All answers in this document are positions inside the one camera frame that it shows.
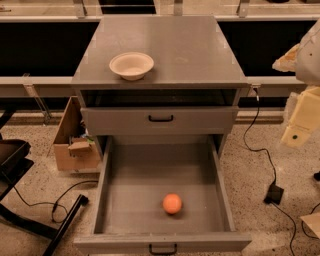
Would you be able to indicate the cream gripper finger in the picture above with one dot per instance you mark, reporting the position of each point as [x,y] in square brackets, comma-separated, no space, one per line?
[294,137]

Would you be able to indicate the orange fruit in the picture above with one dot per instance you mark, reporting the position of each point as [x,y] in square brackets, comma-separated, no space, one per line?
[172,203]

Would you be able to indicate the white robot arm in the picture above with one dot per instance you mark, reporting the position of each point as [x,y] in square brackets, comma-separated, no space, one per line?
[304,60]

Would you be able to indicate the grey drawer cabinet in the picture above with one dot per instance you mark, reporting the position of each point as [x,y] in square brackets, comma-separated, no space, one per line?
[194,66]

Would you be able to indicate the closed grey upper drawer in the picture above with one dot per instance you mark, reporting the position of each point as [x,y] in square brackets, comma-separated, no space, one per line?
[159,120]

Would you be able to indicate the open grey middle drawer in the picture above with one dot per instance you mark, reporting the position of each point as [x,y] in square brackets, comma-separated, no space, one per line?
[128,214]

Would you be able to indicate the black power adapter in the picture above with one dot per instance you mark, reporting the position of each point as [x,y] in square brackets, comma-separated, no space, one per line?
[274,194]

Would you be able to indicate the cardboard piece right floor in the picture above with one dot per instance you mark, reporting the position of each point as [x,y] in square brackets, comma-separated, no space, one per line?
[313,222]

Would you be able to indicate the beige paper bowl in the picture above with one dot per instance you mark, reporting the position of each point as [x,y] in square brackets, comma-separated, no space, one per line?
[131,66]

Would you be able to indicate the open cardboard box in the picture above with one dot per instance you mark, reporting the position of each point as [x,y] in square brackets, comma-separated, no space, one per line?
[73,150]

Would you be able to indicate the black metal stand frame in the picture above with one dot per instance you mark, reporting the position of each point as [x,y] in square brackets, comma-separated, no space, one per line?
[43,194]

